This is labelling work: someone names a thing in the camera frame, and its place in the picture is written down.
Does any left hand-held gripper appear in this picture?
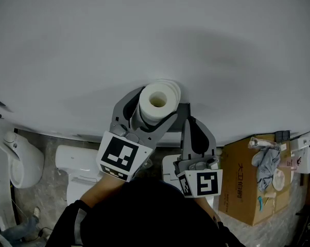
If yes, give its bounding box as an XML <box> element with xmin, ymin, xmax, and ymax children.
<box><xmin>96</xmin><ymin>86</ymin><xmax>178</xmax><ymax>183</ymax></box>

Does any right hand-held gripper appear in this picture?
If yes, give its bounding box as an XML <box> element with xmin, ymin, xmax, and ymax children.
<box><xmin>173</xmin><ymin>117</ymin><xmax>223</xmax><ymax>199</ymax></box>

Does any white toilet paper roll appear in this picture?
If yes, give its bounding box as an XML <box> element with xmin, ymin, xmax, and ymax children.
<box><xmin>130</xmin><ymin>79</ymin><xmax>182</xmax><ymax>127</ymax></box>

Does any person's right forearm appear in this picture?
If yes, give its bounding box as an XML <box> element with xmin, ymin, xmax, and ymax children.
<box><xmin>194</xmin><ymin>197</ymin><xmax>220</xmax><ymax>225</ymax></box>

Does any person's left forearm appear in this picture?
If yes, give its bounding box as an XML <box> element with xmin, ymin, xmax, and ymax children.
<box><xmin>78</xmin><ymin>174</ymin><xmax>128</xmax><ymax>208</ymax></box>

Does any white flat-lid toilet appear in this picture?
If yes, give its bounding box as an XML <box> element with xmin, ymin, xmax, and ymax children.
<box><xmin>162</xmin><ymin>154</ymin><xmax>220</xmax><ymax>211</ymax></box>

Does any white rounded toilet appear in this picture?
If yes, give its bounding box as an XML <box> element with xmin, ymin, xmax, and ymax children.
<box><xmin>55</xmin><ymin>145</ymin><xmax>105</xmax><ymax>206</ymax></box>

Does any white egg-shaped toilet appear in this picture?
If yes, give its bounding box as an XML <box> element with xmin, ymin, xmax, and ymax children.
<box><xmin>0</xmin><ymin>130</ymin><xmax>45</xmax><ymax>189</ymax></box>

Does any white tube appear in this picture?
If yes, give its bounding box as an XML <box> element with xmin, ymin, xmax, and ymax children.
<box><xmin>248</xmin><ymin>136</ymin><xmax>277</xmax><ymax>148</ymax></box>

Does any large cardboard box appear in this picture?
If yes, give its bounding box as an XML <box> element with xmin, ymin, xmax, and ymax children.
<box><xmin>217</xmin><ymin>133</ymin><xmax>292</xmax><ymax>227</ymax></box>

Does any grey crumpled cloth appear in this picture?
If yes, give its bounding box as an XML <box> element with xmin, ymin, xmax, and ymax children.
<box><xmin>251</xmin><ymin>145</ymin><xmax>282</xmax><ymax>193</ymax></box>

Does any black flat holder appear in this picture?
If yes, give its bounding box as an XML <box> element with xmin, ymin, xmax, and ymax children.
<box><xmin>274</xmin><ymin>130</ymin><xmax>291</xmax><ymax>143</ymax></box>

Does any person's black top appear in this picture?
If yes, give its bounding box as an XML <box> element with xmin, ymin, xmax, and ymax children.
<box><xmin>45</xmin><ymin>178</ymin><xmax>246</xmax><ymax>247</ymax></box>

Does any beige hand fan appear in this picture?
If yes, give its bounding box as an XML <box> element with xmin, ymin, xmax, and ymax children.
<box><xmin>265</xmin><ymin>169</ymin><xmax>286</xmax><ymax>199</ymax></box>

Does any pink bottle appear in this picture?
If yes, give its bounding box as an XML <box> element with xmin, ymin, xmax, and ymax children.
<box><xmin>277</xmin><ymin>156</ymin><xmax>304</xmax><ymax>170</ymax></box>

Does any white appliance with blue label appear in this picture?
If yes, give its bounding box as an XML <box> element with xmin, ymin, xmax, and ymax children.
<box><xmin>289</xmin><ymin>132</ymin><xmax>310</xmax><ymax>175</ymax></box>

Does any black wall shelf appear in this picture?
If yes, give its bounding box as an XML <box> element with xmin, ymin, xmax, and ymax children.
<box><xmin>166</xmin><ymin>102</ymin><xmax>192</xmax><ymax>133</ymax></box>

